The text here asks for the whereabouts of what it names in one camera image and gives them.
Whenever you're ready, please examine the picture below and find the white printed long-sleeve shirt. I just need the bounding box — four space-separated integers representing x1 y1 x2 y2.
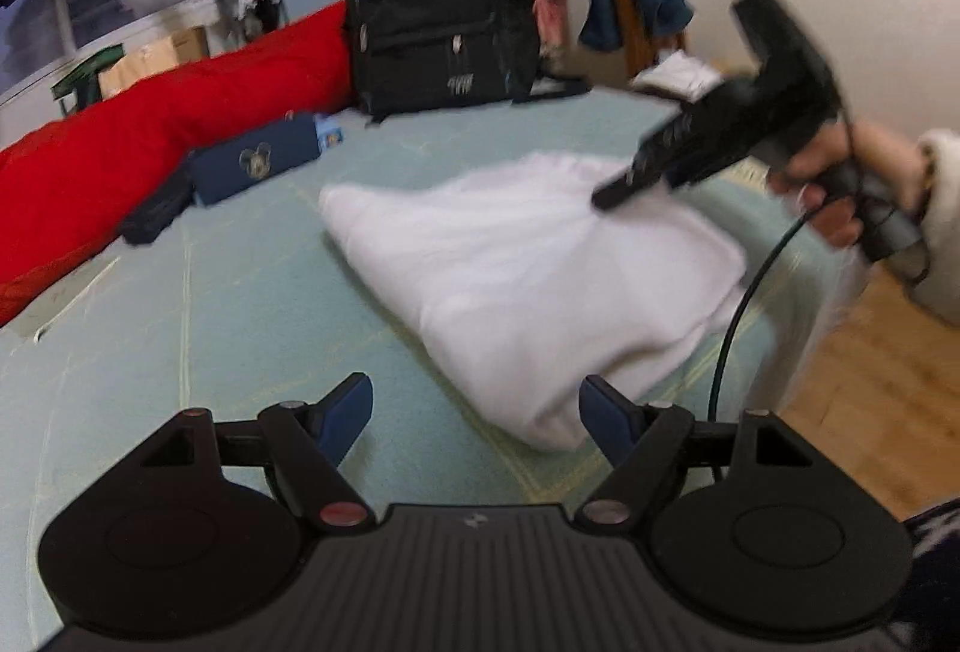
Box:
319 149 751 450

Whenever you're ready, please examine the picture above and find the white cloth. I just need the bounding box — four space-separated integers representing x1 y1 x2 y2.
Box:
634 50 725 98

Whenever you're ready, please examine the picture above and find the cardboard box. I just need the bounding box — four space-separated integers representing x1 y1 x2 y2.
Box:
97 26 211 98

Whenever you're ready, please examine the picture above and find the wooden chair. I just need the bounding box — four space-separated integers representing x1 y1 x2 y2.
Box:
600 0 687 76

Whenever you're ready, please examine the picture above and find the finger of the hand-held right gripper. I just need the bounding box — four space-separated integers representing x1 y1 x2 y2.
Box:
592 131 743 211
634 97 721 173

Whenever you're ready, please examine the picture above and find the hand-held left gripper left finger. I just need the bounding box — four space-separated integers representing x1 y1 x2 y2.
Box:
142 373 376 533

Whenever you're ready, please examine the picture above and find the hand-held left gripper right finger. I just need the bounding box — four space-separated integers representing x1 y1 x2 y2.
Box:
574 374 815 533

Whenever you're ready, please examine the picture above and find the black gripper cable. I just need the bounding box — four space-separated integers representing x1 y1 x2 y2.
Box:
705 209 826 480

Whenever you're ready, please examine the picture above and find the person's right hand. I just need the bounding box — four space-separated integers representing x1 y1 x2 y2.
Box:
769 123 927 248

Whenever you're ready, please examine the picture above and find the black backpack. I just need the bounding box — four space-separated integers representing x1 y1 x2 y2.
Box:
343 0 548 124

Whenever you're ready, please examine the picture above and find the teal checked bed sheet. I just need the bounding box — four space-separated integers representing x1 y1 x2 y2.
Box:
0 89 856 652

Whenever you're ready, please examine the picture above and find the dark blue patterned clothing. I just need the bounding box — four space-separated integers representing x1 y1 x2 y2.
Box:
892 502 960 652

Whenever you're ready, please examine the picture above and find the navy pencil case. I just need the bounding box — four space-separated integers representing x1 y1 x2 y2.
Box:
187 113 320 207

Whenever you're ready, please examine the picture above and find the red quilt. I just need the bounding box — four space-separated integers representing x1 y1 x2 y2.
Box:
0 0 353 327

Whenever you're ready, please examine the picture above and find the green stool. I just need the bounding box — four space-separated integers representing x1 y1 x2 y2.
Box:
51 44 125 117

